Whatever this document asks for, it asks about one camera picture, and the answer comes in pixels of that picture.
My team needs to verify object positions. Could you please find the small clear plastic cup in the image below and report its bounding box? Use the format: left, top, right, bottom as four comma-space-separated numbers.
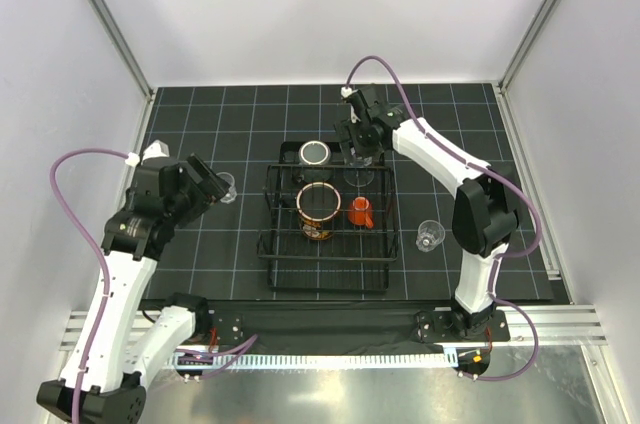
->
217, 172, 237, 204

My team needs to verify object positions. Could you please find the large clear plastic cup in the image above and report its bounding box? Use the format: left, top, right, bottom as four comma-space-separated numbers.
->
343, 155, 375, 188

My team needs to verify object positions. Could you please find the grey green mug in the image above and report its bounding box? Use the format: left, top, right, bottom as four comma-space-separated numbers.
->
298, 140, 332, 166

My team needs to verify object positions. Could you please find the black red skull mug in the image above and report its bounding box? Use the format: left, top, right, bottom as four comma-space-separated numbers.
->
295, 182, 342, 241

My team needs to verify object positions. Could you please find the small orange cup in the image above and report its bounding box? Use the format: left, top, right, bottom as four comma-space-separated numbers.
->
347, 196, 374, 229

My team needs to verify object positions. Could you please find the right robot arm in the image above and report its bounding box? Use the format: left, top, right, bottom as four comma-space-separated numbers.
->
334, 85, 520, 340

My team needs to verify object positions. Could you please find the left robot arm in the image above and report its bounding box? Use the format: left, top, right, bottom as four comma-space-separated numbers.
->
36, 141, 230, 423

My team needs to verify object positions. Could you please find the black grid mat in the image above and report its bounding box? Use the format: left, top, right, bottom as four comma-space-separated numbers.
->
102, 83, 556, 302

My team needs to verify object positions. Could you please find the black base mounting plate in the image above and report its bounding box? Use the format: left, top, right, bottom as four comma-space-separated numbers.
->
208, 300, 511, 356

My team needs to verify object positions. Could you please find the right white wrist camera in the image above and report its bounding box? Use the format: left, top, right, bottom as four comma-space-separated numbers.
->
340, 86, 369, 124

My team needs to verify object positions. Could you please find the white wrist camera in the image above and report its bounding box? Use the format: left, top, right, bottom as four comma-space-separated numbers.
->
340, 86, 369, 124
125, 140, 170, 168

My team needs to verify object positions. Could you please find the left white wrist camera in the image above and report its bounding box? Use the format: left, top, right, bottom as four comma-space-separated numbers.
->
125, 140, 170, 168

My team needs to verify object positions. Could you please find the black wire dish rack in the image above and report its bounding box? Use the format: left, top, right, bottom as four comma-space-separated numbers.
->
257, 141, 399, 295

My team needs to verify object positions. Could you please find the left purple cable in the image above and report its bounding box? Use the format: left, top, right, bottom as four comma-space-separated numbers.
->
48, 148, 134, 423

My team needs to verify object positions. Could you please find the white slotted cable duct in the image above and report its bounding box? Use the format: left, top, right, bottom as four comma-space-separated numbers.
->
166, 348, 458, 374

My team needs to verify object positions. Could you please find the left aluminium frame post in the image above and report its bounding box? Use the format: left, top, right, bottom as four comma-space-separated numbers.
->
54, 0, 155, 101

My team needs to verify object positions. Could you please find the aluminium frame post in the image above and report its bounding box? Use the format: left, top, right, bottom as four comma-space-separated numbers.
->
54, 0, 155, 101
497, 0, 596, 93

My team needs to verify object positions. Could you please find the right aluminium frame post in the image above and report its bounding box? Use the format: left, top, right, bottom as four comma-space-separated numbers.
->
497, 0, 596, 93

